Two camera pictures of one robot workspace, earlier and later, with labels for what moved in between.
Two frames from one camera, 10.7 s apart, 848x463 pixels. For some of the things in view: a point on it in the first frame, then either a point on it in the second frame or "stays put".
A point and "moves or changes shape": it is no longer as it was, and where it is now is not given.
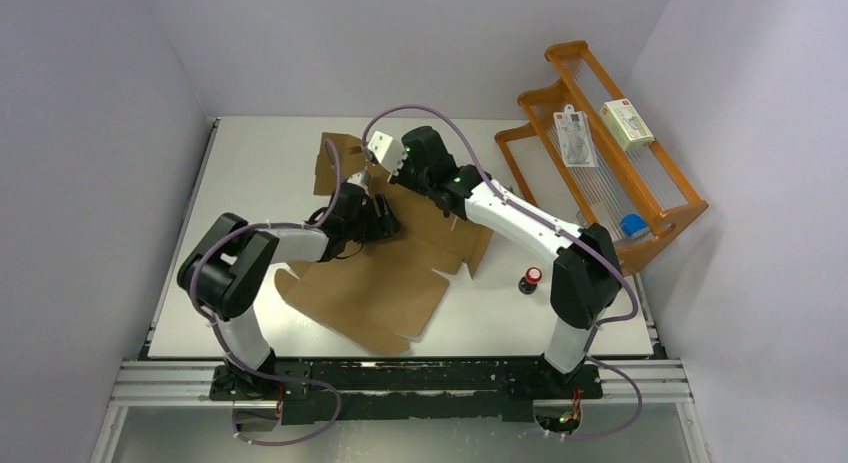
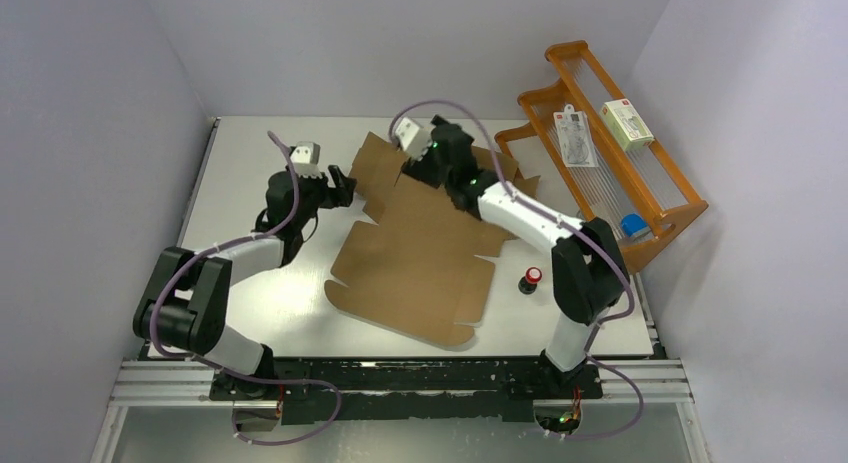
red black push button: x=527 y=284 stays put
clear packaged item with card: x=577 y=141 stays put
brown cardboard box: x=375 y=295 moves or changes shape
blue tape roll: x=632 y=222 stays put
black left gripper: x=383 y=226 -> x=341 y=194
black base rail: x=408 y=391 stays put
